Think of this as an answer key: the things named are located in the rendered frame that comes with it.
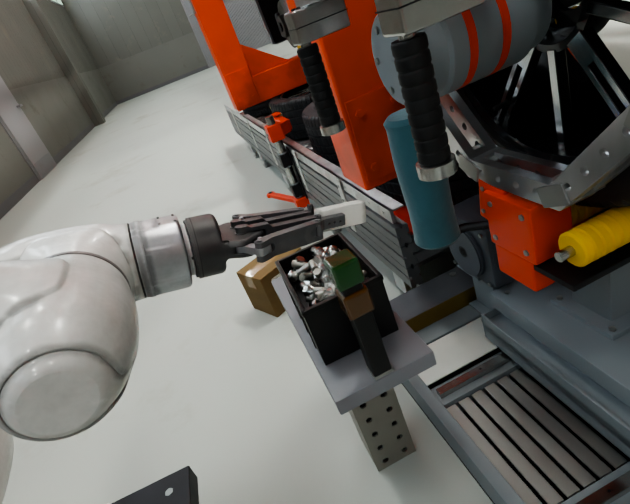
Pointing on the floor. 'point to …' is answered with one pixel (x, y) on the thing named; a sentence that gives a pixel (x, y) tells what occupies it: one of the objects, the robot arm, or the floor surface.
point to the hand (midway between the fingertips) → (340, 215)
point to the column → (383, 429)
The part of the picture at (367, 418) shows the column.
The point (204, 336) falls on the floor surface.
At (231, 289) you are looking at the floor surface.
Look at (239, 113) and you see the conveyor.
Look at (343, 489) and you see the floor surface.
